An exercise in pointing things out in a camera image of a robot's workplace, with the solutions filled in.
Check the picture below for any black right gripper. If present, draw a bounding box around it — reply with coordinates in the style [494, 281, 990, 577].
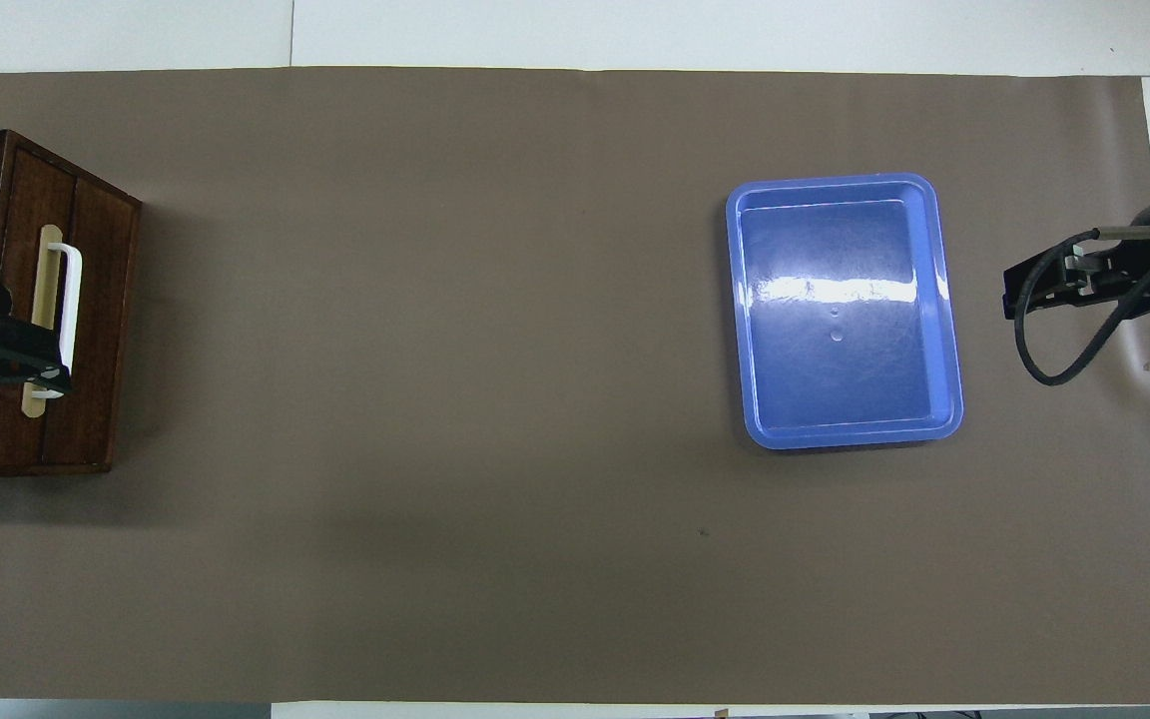
[1003, 233, 1150, 322]

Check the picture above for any white handle with beige plate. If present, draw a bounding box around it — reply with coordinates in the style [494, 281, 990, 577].
[20, 224, 85, 417]

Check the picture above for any blue plastic tray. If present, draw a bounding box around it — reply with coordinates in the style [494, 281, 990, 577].
[725, 172, 965, 450]

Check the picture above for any brown paper table mat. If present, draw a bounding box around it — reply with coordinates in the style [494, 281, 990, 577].
[0, 66, 1150, 705]

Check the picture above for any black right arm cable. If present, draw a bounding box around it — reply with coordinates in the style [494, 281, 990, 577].
[1013, 227, 1150, 387]

